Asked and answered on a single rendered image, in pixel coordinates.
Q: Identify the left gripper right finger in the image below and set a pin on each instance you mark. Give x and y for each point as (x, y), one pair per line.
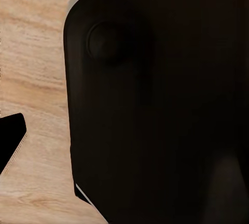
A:
(241, 129)

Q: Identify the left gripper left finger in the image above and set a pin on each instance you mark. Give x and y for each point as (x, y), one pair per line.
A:
(12, 130)

